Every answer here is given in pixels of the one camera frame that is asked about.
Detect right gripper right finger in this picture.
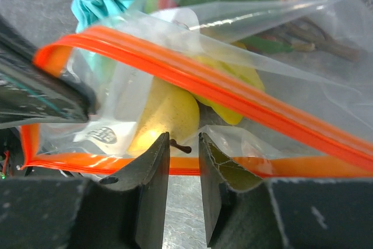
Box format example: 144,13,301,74
199,133,372,248

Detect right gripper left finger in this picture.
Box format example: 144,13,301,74
1,133,170,248

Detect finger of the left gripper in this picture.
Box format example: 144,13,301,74
1,17,93,128

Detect yellow fake lemon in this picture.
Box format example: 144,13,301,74
127,77,200,157

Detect clear zip top bag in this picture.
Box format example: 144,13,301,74
20,0,372,177

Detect fake strawberries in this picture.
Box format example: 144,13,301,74
157,0,178,10

